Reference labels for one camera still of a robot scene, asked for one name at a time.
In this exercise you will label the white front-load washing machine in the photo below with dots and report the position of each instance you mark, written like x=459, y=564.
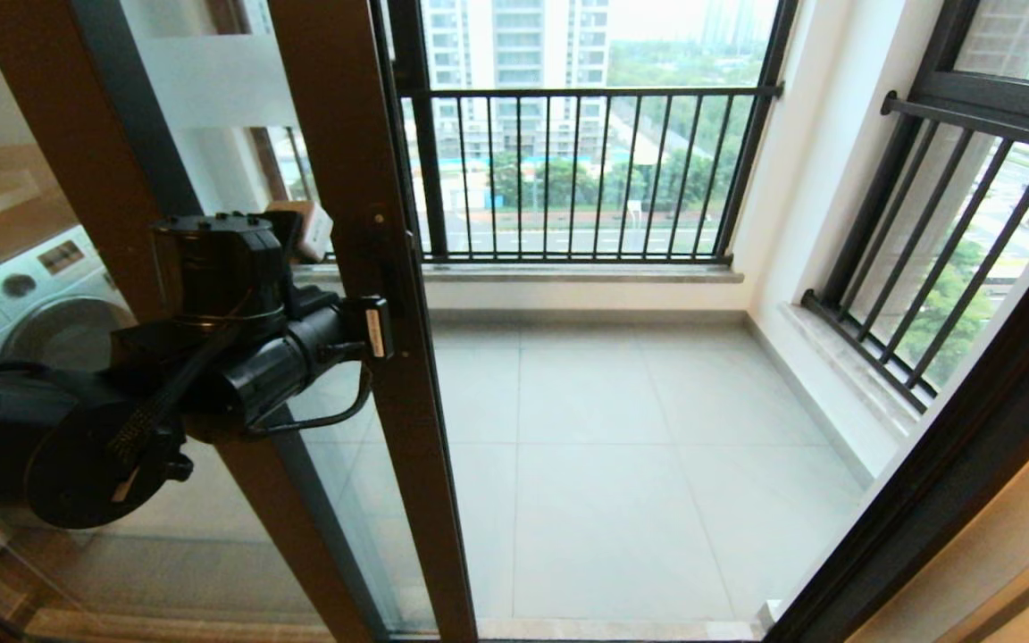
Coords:
x=59, y=268

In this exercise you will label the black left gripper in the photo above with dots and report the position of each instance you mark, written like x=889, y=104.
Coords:
x=229, y=268

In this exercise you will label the dark brown door jamb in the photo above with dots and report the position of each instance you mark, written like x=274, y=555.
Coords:
x=925, y=509

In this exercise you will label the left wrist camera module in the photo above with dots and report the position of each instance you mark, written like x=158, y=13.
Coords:
x=374, y=330

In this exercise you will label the dark window frame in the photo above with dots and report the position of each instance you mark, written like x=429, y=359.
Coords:
x=412, y=54
x=1015, y=94

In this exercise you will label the sliding glass door brown frame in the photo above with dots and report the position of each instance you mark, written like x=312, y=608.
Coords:
x=336, y=89

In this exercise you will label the grey stone window sill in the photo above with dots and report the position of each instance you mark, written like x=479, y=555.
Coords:
x=613, y=273
x=840, y=357

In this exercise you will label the black window guard railing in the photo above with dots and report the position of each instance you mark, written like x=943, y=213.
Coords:
x=854, y=335
x=613, y=260

